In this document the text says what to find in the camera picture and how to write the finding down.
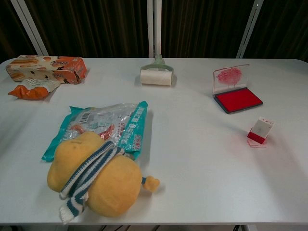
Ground red white stamp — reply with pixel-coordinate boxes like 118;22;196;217
250;116;276;139

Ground green lint roller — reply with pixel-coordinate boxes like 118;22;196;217
140;54;174;87

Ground teal clear snack bag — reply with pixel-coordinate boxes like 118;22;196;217
41;101;149;162

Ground yellow plush toy with scarf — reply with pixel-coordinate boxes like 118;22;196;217
47;131;160;218

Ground red ink pad case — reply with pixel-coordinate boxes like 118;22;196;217
212;64;263;114

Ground black curtain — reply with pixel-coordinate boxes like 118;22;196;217
0;0;308;59

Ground orange biscuit package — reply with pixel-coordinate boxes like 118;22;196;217
5;54;88;85

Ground small orange snack wrapper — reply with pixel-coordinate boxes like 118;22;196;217
7;78;61;101

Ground white frame post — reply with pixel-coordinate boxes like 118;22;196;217
236;0;262;59
146;0;162;58
11;0;49;56

